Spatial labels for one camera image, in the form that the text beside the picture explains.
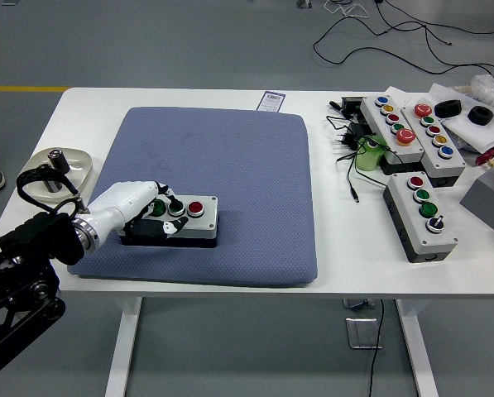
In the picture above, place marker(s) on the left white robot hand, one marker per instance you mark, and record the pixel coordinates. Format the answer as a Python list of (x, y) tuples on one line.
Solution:
[(118, 200)]

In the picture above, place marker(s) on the grey four-button control box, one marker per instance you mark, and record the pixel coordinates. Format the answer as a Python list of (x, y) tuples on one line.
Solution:
[(205, 225), (437, 240)]

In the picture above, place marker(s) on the five-button box with mushroom button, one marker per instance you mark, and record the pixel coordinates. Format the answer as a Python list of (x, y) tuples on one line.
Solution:
[(379, 124)]

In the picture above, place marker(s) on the five-button box with red stop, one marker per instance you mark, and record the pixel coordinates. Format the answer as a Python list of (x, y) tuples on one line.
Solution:
[(437, 163)]

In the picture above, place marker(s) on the beige shallow dish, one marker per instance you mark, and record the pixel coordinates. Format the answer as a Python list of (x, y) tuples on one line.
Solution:
[(79, 161)]

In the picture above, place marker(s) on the dark metal cylinder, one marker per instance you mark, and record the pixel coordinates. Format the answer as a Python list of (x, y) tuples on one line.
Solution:
[(59, 161), (52, 188)]

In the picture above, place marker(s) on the blue-grey padded mat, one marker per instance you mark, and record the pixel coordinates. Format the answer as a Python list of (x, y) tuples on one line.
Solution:
[(238, 165)]

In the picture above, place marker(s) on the white table leg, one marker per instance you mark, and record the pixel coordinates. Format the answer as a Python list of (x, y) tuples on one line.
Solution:
[(120, 351), (418, 351)]

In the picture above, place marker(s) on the purple-edged label card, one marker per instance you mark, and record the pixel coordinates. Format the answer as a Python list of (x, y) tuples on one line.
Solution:
[(271, 100)]

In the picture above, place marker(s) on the black probe stick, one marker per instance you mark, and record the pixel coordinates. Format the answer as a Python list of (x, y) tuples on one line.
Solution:
[(334, 104)]

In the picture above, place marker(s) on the black adapter block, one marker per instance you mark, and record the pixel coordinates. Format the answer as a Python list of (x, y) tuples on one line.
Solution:
[(360, 129)]

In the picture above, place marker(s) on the black electronic module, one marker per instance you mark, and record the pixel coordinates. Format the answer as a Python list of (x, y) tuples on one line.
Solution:
[(352, 103)]

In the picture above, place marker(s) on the metal floor plate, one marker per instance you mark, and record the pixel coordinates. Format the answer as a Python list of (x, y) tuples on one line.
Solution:
[(360, 333)]

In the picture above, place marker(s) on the white foam sheet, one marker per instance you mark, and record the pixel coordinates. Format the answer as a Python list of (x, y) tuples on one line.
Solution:
[(474, 132)]

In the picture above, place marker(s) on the grey block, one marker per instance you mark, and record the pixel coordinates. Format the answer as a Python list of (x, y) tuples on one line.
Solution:
[(486, 198)]

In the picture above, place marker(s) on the clear bubble wrap bag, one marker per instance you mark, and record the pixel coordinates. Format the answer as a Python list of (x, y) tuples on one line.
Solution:
[(488, 89)]

